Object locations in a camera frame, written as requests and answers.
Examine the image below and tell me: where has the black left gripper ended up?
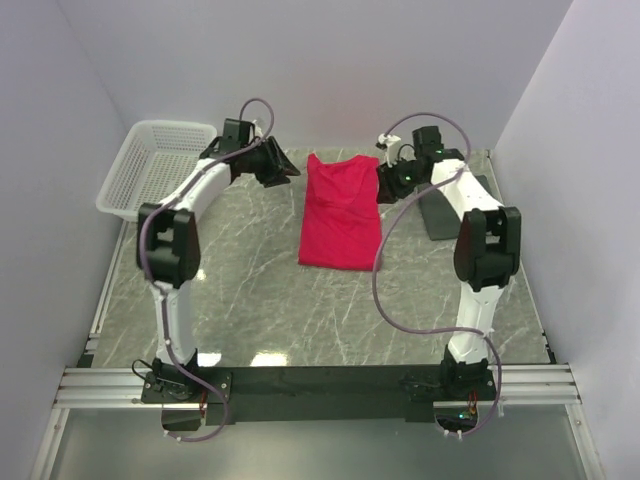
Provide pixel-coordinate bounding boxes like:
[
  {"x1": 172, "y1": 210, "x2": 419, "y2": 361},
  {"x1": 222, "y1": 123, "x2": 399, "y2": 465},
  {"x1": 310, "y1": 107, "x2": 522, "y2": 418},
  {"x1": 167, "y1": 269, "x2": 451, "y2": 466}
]
[{"x1": 242, "y1": 137, "x2": 301, "y2": 189}]

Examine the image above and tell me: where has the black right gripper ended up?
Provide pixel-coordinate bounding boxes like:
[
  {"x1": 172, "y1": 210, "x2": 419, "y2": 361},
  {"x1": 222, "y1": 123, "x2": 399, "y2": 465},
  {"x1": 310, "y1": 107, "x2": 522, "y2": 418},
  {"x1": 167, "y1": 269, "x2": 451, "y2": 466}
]
[{"x1": 374, "y1": 156, "x2": 425, "y2": 206}]

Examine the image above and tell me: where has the crimson red t-shirt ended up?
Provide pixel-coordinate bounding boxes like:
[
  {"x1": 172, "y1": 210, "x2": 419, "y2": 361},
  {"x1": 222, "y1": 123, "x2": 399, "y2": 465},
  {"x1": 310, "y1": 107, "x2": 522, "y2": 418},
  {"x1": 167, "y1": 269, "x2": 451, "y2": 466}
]
[{"x1": 298, "y1": 154, "x2": 382, "y2": 272}]

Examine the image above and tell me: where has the white perforated plastic basket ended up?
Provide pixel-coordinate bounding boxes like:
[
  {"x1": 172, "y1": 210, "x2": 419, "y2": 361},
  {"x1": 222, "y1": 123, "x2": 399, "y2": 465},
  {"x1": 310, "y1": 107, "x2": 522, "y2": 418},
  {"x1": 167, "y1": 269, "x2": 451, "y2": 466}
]
[{"x1": 96, "y1": 120, "x2": 217, "y2": 222}]

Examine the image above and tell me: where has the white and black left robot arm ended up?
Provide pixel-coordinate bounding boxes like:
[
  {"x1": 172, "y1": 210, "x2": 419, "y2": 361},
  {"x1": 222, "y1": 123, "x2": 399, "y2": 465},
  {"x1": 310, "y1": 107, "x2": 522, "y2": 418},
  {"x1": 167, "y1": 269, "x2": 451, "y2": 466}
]
[{"x1": 136, "y1": 119, "x2": 300, "y2": 402}]

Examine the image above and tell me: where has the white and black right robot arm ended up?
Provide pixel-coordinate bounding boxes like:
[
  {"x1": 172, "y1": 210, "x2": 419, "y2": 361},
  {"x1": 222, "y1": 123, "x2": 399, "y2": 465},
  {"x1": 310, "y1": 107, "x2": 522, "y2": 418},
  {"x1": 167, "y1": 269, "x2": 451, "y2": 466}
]
[{"x1": 376, "y1": 126, "x2": 522, "y2": 399}]

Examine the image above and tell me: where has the black wedge block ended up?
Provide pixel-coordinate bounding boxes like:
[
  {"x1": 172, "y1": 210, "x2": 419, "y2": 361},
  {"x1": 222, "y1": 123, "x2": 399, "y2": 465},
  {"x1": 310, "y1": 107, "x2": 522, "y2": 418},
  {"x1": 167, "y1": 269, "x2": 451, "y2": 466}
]
[{"x1": 418, "y1": 171, "x2": 501, "y2": 241}]

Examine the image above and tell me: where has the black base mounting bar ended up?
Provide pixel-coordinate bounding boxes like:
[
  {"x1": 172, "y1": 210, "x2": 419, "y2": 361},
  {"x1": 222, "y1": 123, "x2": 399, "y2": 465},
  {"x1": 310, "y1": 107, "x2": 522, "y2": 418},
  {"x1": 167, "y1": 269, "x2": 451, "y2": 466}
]
[{"x1": 141, "y1": 365, "x2": 496, "y2": 426}]

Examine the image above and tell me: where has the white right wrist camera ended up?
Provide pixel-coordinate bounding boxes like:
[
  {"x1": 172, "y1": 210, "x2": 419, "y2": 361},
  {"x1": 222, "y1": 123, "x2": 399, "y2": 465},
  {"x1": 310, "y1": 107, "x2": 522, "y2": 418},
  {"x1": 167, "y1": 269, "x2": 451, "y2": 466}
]
[{"x1": 376, "y1": 133, "x2": 402, "y2": 167}]

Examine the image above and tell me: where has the aluminium frame rail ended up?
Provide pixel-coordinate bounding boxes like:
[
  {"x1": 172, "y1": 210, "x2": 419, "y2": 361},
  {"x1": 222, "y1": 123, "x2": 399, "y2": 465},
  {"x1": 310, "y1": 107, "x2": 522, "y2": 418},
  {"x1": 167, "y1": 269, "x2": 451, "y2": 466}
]
[{"x1": 53, "y1": 368, "x2": 143, "y2": 409}]

